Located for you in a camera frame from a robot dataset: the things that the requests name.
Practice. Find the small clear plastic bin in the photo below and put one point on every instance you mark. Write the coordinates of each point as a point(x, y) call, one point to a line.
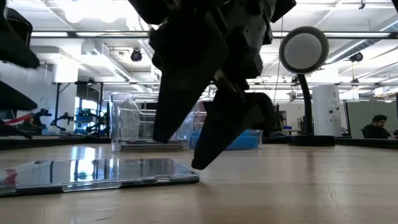
point(196, 115)

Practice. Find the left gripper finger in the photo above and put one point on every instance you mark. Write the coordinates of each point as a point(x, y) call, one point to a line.
point(15, 130)
point(14, 98)

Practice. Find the white cylindrical column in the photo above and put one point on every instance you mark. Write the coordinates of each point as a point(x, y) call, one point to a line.
point(326, 112)

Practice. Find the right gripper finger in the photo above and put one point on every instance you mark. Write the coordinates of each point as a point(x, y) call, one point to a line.
point(186, 68)
point(230, 124)

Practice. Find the black background robot arm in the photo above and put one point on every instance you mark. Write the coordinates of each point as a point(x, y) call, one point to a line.
point(63, 118)

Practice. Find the black ceiling dome camera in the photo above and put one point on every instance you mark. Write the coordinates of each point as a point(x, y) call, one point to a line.
point(136, 55)

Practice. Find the large clear plastic bin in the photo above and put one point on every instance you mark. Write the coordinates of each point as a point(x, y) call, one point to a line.
point(130, 118)

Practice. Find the person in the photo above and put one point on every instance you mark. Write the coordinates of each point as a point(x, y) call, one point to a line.
point(376, 129)

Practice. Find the grey partition panel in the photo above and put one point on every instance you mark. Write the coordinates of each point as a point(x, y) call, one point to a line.
point(357, 118)

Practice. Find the black desk lamp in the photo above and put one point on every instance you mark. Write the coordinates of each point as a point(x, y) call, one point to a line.
point(303, 49)

